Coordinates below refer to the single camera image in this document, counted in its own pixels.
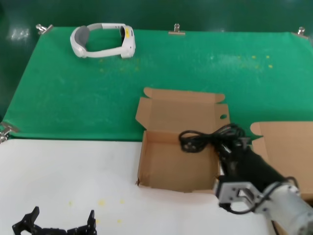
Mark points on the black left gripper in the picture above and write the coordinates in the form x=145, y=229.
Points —
x=50, y=231

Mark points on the white table sheet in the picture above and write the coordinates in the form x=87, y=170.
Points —
x=73, y=171

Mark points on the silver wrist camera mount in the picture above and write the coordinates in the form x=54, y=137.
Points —
x=227, y=193

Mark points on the silver binder clip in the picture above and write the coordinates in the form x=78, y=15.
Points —
x=176, y=32
x=8, y=128
x=46, y=29
x=301, y=34

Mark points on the green table mat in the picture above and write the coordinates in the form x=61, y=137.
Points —
x=73, y=98

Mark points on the open cardboard box with hole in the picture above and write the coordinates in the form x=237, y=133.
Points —
x=171, y=169

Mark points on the white VR headset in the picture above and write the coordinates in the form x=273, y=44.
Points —
x=128, y=41

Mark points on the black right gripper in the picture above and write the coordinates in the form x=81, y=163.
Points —
x=249, y=166

